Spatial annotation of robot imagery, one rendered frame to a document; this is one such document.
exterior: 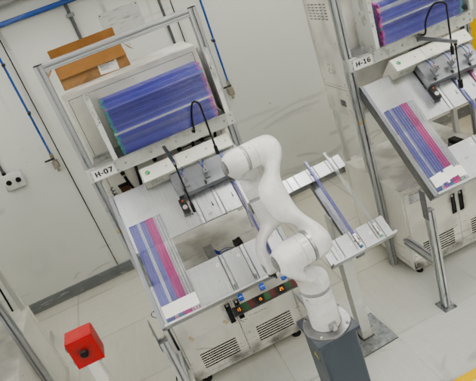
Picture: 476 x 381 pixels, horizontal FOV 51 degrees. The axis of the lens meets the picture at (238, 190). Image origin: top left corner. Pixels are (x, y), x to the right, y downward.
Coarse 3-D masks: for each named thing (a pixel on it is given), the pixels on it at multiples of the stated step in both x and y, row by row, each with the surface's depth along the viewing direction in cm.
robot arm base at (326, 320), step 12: (312, 300) 182; (324, 300) 182; (312, 312) 185; (324, 312) 184; (336, 312) 187; (312, 324) 190; (324, 324) 186; (336, 324) 187; (348, 324) 188; (312, 336) 189; (324, 336) 187; (336, 336) 185
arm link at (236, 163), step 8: (232, 152) 176; (240, 152) 176; (224, 160) 176; (232, 160) 174; (240, 160) 175; (248, 160) 176; (224, 168) 177; (232, 168) 175; (240, 168) 175; (248, 168) 177; (256, 168) 191; (232, 176) 178; (240, 176) 179; (248, 176) 186; (256, 176) 191; (240, 184) 195; (248, 184) 192; (256, 184) 192; (248, 192) 193; (256, 192) 192
